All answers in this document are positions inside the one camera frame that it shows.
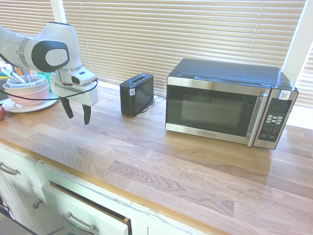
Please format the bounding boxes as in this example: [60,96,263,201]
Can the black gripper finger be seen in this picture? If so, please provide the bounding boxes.
[82,103,92,126]
[61,97,74,119]

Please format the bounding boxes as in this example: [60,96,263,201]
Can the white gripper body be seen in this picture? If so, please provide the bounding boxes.
[50,72,99,107]

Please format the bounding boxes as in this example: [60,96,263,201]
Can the black two-slot toaster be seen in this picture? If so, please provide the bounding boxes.
[119,73,155,117]

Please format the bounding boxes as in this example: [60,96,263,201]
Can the white bowl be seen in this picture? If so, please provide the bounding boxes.
[2,77,50,95]

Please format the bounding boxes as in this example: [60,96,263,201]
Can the pink bowl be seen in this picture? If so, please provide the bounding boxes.
[2,82,51,107]

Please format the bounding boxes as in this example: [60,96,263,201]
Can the clear plastic container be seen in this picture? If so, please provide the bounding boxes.
[6,74,46,89]

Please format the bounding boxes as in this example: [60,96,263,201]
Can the white plate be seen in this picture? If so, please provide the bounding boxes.
[1,92,59,114]

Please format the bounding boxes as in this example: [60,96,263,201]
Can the utensil in bowl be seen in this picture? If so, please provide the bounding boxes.
[0,68,28,85]

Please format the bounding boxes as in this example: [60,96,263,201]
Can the white open drawer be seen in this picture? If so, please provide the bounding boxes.
[41,181,133,235]

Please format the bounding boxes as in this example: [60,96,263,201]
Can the narrow beige window blind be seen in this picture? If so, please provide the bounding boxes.
[0,0,56,37]
[294,40,313,109]

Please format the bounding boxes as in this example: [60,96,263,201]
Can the wide beige window blind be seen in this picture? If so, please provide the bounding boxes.
[62,0,307,87]

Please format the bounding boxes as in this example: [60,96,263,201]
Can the stainless steel black microwave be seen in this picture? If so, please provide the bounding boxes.
[165,58,299,150]

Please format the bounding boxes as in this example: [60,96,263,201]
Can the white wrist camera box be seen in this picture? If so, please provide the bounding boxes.
[70,69,96,86]

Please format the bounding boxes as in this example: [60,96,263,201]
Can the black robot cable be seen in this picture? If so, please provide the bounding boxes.
[0,78,99,101]

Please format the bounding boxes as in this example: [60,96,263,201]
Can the toaster power cord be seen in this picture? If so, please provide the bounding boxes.
[141,95,167,114]

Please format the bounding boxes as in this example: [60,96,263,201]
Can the silver drawer handle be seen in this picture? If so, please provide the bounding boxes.
[0,162,21,176]
[62,211,97,235]

